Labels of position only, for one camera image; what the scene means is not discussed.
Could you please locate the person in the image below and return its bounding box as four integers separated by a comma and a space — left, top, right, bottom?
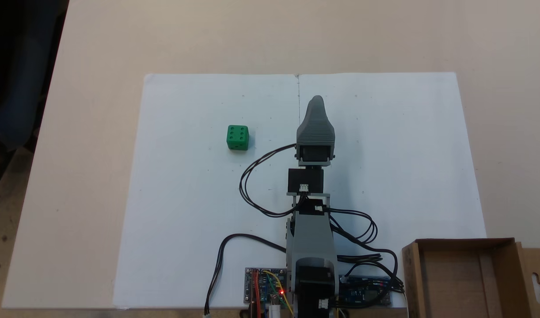
0, 0, 70, 273

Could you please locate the brown cardboard box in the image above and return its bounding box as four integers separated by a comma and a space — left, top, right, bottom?
401, 238, 540, 318

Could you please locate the green die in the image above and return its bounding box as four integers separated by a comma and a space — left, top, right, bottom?
226, 125, 250, 151

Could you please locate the black gripper servo cable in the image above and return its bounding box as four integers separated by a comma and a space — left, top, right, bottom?
239, 144, 298, 218

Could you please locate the red jumper wire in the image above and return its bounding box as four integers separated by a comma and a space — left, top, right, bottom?
251, 271, 261, 318

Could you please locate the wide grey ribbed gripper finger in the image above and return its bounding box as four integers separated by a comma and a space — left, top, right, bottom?
298, 95, 334, 132

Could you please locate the black wrist servo cable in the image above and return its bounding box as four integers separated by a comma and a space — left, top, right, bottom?
327, 207, 379, 245

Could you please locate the blue circuit board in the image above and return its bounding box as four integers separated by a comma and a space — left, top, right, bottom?
338, 275, 392, 306

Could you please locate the black elbow servo cable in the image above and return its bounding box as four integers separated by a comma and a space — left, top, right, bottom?
335, 245, 406, 306

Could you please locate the long black power cable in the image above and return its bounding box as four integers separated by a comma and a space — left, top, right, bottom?
204, 233, 290, 317

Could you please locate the large white paper sheet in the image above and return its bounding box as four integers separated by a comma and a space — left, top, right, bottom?
112, 72, 488, 309

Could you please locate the circuit board with red LED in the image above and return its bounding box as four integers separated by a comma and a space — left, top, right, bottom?
245, 267, 289, 306

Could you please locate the yellow jumper wire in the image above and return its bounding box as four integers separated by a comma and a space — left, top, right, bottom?
262, 269, 294, 317

